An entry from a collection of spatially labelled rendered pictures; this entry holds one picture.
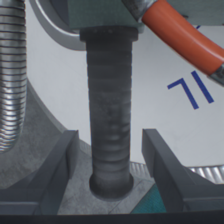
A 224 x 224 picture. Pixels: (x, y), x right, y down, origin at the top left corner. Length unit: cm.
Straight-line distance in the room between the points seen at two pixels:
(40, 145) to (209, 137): 84
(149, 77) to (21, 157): 79
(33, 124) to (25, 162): 20
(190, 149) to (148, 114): 9
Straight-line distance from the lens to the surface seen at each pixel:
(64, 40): 47
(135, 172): 40
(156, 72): 29
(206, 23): 20
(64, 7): 64
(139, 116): 32
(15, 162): 94
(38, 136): 97
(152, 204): 154
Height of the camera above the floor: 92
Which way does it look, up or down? 47 degrees down
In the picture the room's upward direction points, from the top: 70 degrees clockwise
